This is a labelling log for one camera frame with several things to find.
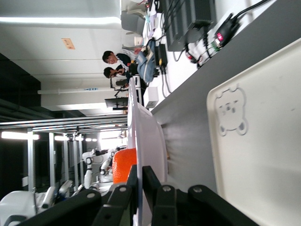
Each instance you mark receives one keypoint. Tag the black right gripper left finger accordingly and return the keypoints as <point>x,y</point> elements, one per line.
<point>113,207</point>

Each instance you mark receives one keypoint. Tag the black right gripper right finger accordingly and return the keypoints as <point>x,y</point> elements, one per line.
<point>178,207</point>

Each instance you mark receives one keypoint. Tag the orange fruit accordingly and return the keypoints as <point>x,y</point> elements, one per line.
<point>123,164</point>

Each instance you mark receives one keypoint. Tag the white round plate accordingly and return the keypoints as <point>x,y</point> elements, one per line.
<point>148,141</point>

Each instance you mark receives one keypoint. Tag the white humanoid robot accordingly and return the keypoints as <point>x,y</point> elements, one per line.
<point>105,167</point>
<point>88,171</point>

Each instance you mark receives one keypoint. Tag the black monitor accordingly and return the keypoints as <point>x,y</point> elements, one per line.
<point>116,102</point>

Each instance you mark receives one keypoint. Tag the cream tray with bear print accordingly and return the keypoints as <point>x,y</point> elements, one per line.
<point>263,141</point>

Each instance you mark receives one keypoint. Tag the white box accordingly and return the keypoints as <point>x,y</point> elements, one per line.
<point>151,96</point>

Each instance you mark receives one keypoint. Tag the person with black hair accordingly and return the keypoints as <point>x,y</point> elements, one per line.
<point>110,73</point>

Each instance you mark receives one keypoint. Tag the blue bag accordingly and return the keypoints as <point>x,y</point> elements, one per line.
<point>144,63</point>

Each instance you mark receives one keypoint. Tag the person with glasses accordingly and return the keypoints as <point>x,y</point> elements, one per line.
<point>110,57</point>

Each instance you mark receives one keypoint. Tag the black power adapter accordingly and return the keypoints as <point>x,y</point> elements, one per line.
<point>161,56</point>

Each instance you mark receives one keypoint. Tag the black connector with red label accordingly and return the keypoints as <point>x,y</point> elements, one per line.
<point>223,35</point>

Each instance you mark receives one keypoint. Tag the grey chair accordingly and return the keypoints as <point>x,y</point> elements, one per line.
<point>131,22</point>

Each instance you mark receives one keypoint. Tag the black computer box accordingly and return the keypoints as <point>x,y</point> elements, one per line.
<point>188,21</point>

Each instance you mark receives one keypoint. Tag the black camera stand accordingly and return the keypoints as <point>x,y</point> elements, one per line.
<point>116,90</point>

